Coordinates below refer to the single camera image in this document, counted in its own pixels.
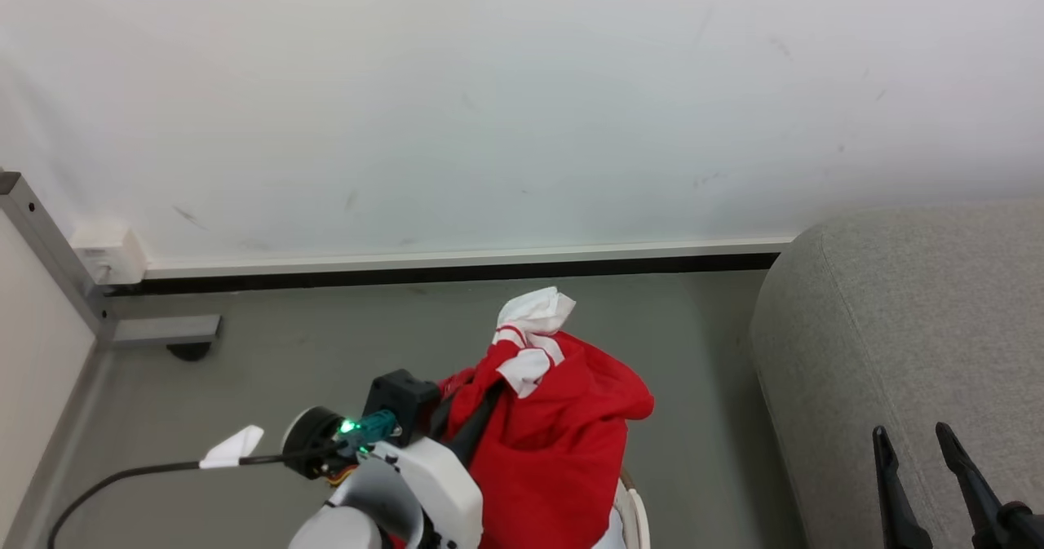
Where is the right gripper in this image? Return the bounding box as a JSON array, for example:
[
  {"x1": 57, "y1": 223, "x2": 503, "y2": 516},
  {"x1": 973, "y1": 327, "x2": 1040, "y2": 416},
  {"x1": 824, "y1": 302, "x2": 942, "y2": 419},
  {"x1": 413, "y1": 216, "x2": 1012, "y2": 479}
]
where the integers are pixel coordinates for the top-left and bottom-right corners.
[{"x1": 872, "y1": 422, "x2": 1044, "y2": 549}]

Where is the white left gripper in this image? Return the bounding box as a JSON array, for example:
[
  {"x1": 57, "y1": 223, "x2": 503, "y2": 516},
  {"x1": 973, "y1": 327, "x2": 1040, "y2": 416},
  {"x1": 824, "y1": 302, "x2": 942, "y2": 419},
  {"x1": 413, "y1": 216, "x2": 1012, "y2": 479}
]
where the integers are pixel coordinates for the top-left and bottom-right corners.
[{"x1": 371, "y1": 382, "x2": 505, "y2": 549}]

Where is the red and white garment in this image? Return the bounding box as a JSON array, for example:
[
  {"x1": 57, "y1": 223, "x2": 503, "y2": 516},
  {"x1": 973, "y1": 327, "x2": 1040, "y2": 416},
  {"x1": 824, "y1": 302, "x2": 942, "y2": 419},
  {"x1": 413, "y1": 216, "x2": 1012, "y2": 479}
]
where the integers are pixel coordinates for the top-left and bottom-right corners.
[{"x1": 390, "y1": 286, "x2": 655, "y2": 549}]

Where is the white laundry basket brown rim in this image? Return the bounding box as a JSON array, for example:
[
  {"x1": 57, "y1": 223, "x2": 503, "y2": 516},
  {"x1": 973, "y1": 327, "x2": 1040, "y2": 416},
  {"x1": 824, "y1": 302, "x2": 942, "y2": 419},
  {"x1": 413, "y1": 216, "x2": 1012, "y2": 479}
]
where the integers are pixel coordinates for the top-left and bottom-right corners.
[{"x1": 610, "y1": 467, "x2": 652, "y2": 549}]

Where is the teal connector with green light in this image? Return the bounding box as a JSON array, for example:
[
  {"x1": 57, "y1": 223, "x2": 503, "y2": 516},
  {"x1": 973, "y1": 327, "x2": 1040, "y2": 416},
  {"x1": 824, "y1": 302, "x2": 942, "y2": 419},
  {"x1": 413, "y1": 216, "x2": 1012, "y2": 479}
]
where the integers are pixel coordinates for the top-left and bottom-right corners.
[{"x1": 338, "y1": 410, "x2": 400, "y2": 457}]

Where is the white and black baseboard strip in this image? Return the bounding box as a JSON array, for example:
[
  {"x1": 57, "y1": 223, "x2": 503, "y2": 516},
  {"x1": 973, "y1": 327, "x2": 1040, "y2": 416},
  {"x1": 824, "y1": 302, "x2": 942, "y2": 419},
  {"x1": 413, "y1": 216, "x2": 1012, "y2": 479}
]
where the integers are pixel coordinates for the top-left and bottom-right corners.
[{"x1": 106, "y1": 237, "x2": 797, "y2": 297}]

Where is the grey fabric sofa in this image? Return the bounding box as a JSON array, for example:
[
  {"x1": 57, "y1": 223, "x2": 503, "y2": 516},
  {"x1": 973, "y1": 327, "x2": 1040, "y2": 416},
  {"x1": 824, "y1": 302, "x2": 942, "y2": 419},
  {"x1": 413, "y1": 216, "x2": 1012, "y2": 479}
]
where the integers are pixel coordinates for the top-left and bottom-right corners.
[{"x1": 749, "y1": 198, "x2": 1044, "y2": 549}]

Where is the beige partition panel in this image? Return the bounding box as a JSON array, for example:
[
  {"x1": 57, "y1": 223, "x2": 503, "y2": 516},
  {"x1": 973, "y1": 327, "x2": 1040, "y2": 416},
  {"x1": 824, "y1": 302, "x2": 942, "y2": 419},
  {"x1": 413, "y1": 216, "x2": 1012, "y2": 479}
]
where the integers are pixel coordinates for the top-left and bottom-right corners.
[{"x1": 0, "y1": 206, "x2": 100, "y2": 549}]

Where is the white cable tag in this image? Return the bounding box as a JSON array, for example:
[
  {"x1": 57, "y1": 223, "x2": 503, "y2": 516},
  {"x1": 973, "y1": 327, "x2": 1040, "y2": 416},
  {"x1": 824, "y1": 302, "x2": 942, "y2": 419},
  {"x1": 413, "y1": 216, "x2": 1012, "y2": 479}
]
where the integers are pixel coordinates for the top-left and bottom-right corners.
[{"x1": 199, "y1": 425, "x2": 265, "y2": 470}]

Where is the white wall socket box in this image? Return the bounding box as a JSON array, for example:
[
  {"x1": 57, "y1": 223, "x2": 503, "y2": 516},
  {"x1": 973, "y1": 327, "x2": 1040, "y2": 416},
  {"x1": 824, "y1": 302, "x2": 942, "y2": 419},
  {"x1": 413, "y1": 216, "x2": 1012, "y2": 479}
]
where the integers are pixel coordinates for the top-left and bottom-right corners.
[{"x1": 70, "y1": 222, "x2": 148, "y2": 287}]

